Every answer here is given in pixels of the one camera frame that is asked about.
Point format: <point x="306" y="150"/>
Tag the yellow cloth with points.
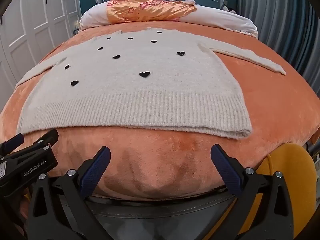
<point x="287" y="160"/>

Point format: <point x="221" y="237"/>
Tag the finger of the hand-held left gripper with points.
<point x="47" y="138"/>
<point x="12" y="141"/>

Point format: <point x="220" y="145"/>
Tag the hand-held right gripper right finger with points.
<point x="226" y="170"/>

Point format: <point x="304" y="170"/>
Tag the pale grey sweater black hearts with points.
<point x="140" y="100"/>

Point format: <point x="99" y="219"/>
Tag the white wardrobe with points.
<point x="32" y="17"/>

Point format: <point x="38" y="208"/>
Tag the grey curtain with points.
<point x="280" y="17"/>

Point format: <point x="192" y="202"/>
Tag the white pillow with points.
<point x="220" y="17"/>

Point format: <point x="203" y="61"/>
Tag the orange satin floral cloth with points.
<point x="150" y="10"/>

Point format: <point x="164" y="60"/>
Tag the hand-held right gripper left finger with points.
<point x="96" y="171"/>

